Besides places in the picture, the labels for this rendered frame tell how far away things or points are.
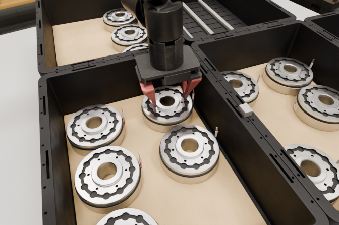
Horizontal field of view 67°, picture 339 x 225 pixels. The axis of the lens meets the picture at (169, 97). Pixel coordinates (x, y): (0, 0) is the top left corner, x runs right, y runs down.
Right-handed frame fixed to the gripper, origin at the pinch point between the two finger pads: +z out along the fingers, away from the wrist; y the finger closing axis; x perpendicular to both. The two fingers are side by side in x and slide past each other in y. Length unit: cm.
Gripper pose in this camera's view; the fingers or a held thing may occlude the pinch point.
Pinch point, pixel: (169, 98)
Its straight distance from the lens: 50.7
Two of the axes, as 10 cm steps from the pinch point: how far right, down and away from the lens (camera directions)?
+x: 2.8, 6.7, -6.8
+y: -9.6, 2.3, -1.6
